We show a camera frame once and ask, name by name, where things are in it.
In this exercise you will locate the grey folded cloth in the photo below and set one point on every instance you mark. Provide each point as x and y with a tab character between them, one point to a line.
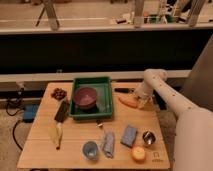
107	145

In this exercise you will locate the orange fruit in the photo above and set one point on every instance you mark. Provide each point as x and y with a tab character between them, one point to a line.
138	154

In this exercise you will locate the small metal cup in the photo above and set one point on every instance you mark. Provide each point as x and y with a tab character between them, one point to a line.
148	138

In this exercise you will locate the wooden table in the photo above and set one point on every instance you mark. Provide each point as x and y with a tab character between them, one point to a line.
40	152

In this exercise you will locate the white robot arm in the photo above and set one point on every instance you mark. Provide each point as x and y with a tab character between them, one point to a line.
193	147

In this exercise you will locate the dark grape bunch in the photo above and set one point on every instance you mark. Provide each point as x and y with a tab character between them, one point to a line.
58	94

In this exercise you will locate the orange pepper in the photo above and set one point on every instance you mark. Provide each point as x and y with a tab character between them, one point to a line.
131	104

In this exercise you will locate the blue sponge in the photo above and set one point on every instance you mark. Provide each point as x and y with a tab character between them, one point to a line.
129	136

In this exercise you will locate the purple bowl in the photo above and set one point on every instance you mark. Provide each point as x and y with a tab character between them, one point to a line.
85	97

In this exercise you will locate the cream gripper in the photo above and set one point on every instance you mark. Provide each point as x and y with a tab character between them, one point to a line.
142	101

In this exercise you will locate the yellow banana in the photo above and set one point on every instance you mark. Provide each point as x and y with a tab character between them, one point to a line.
55	133

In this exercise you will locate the black handled tool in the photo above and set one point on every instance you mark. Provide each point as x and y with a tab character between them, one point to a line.
124	90

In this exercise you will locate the blue box on floor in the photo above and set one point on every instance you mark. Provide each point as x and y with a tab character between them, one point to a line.
30	113

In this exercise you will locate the green plastic tray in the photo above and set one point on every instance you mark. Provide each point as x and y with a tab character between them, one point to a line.
104	104

